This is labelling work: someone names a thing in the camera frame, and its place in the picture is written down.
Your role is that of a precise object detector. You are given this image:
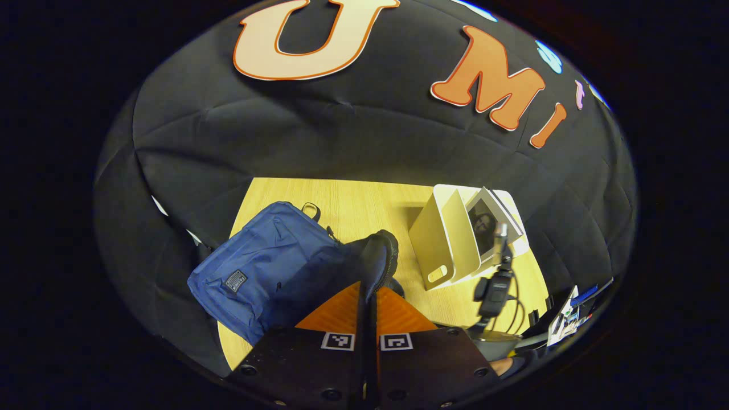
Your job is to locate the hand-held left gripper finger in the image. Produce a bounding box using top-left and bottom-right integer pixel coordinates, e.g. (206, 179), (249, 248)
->
(370, 285), (503, 410)
(224, 280), (366, 410)

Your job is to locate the white book with dark photo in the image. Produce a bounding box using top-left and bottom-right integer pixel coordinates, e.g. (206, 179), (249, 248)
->
(466, 187), (526, 264)

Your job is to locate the white bookshelf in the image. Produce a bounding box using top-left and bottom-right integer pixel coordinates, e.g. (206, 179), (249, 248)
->
(408, 183), (530, 292)

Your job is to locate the blue schoolbag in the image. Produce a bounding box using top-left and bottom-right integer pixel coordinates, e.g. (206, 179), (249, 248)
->
(187, 200), (406, 347)

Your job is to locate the white printed box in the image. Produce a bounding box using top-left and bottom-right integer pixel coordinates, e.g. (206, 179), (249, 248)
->
(548, 279), (615, 347)

